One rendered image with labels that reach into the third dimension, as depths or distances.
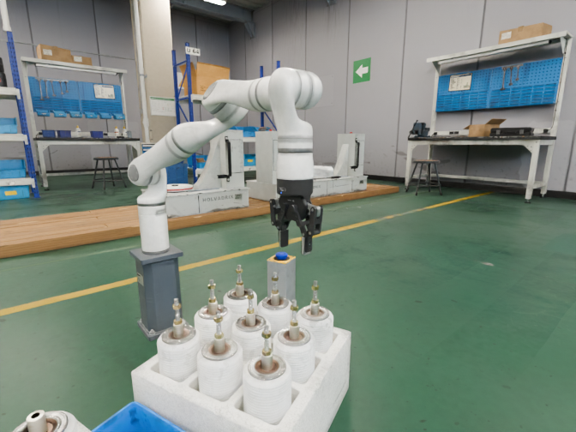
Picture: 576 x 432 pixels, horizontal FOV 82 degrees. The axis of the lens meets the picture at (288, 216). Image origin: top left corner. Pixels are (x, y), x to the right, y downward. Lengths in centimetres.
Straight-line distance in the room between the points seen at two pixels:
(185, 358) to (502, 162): 515
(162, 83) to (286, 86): 668
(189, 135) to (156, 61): 633
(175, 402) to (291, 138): 59
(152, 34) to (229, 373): 699
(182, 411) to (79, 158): 846
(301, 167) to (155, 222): 70
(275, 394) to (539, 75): 509
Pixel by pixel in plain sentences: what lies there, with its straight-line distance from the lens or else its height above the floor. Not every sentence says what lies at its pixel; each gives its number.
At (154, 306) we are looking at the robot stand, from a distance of 129.
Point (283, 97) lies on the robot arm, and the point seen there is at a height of 76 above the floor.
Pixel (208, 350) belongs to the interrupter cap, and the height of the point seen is 25.
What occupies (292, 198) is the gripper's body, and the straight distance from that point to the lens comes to 67.
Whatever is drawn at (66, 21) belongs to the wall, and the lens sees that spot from 942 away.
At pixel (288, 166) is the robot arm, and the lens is 64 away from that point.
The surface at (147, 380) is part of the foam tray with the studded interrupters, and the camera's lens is 85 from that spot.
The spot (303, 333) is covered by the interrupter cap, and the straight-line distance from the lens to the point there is 80.
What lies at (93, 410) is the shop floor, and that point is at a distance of 112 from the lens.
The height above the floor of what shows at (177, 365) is 21.
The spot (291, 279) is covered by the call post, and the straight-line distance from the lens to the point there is 110.
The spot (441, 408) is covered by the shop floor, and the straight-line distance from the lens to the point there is 108.
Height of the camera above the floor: 68
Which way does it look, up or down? 12 degrees down
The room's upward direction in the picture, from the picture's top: straight up
